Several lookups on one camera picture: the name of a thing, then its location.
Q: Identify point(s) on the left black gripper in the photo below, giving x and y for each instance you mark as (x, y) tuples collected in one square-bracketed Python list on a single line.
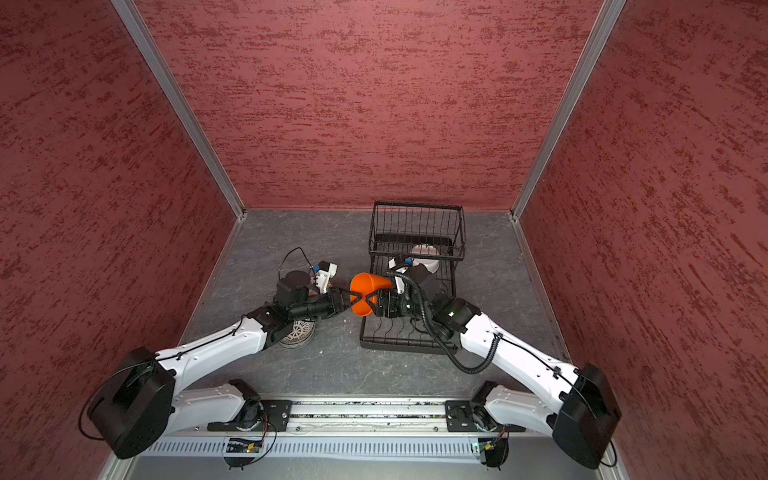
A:
[(337, 303)]

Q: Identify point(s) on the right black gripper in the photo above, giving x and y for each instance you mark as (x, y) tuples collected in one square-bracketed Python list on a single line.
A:
[(383, 296)]

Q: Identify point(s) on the orange square bowl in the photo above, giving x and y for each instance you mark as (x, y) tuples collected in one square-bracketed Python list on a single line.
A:
[(367, 283)]

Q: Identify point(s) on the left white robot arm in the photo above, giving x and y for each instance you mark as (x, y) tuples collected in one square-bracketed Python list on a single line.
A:
[(150, 395)]

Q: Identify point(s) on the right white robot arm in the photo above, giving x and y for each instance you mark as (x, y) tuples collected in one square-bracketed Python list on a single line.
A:
[(482, 343)]

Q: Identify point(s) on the white lattice patterned bowl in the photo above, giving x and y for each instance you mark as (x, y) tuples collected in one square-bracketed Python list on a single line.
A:
[(301, 334)]

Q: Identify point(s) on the right corner aluminium profile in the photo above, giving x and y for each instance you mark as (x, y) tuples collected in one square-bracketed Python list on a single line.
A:
[(601, 30)]

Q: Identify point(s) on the corner aluminium profile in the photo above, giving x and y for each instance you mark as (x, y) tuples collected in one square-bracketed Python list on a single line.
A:
[(601, 30), (131, 18)]

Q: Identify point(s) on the left corner aluminium profile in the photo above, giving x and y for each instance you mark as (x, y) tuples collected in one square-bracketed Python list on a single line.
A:
[(131, 18)]

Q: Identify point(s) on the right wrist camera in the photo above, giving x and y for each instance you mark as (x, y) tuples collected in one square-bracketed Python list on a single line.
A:
[(399, 272)]

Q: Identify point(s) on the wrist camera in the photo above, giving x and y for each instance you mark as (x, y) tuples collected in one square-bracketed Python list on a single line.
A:
[(399, 272), (306, 282)]

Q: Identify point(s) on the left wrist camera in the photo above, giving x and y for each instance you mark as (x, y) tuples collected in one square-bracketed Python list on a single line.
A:
[(306, 282)]

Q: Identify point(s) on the black wire dish rack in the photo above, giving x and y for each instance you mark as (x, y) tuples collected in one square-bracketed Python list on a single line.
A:
[(395, 228)]

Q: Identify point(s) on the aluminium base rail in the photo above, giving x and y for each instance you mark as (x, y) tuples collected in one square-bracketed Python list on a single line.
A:
[(372, 414)]

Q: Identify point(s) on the perforated cable duct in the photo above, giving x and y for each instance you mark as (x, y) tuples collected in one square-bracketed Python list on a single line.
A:
[(451, 449)]

